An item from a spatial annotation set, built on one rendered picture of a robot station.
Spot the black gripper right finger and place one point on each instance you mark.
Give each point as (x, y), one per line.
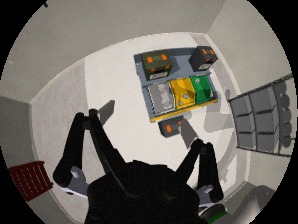
(208, 186)

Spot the yellow bin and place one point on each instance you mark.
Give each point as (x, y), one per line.
(179, 87)

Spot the grey open bin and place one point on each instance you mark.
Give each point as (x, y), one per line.
(157, 99)

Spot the grey metal shelf rack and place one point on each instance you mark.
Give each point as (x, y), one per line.
(181, 69)

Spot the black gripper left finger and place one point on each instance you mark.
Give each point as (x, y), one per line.
(69, 175)

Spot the green open bin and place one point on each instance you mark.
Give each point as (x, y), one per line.
(202, 88)

